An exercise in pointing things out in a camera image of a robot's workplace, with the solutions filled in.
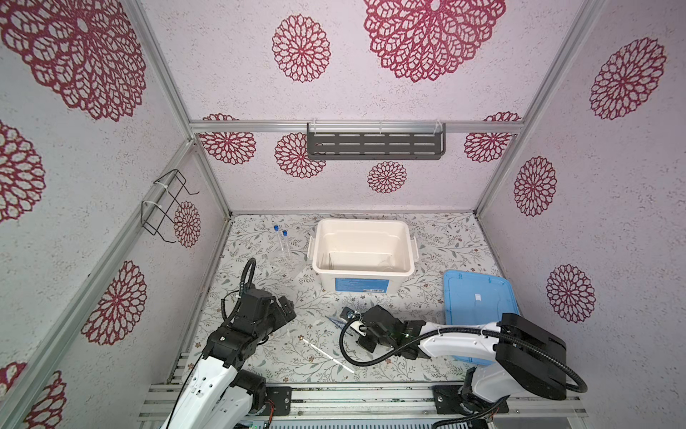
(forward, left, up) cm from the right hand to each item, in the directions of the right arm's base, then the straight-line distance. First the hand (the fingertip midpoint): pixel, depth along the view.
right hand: (352, 323), depth 83 cm
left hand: (-1, +20, +7) cm, 22 cm away
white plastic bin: (+29, -4, -3) cm, 29 cm away
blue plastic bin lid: (+13, -44, -6) cm, 46 cm away
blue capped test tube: (+29, +27, +12) cm, 42 cm away
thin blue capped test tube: (+28, +24, +11) cm, 38 cm away
